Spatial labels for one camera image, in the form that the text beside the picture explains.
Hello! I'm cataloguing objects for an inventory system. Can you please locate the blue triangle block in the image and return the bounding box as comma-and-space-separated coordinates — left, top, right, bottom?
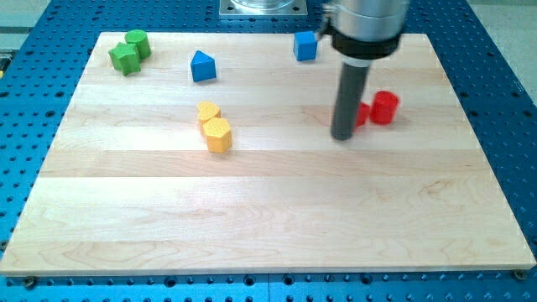
190, 50, 216, 82

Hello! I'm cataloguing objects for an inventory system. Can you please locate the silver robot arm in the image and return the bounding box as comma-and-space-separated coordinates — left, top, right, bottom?
316, 0, 409, 68

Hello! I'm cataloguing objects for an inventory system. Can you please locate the wooden board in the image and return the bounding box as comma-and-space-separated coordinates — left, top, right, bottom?
1, 32, 535, 276

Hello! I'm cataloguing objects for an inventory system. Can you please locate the yellow hexagon block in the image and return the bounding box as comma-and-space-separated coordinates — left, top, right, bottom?
202, 117, 232, 154

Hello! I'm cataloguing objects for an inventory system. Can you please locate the red block behind rod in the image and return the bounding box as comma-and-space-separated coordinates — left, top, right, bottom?
355, 102, 371, 128

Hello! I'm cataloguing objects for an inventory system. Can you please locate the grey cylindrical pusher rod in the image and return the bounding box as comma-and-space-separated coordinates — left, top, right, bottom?
331, 60, 370, 141

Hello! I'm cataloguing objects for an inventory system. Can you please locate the blue cube block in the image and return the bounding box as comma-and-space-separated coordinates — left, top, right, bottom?
293, 31, 317, 61

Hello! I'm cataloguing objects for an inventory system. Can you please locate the red cylinder block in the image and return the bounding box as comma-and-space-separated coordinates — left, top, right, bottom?
369, 91, 399, 125

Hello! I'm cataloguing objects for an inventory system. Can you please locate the green star block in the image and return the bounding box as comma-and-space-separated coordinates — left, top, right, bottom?
108, 43, 141, 76

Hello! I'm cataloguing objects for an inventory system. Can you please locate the green cylinder block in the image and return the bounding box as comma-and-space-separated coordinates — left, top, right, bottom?
124, 29, 152, 60

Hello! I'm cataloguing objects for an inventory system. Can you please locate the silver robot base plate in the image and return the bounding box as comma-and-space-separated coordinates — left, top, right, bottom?
218, 0, 308, 18

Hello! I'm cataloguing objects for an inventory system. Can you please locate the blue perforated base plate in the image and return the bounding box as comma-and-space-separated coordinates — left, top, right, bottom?
1, 1, 536, 301

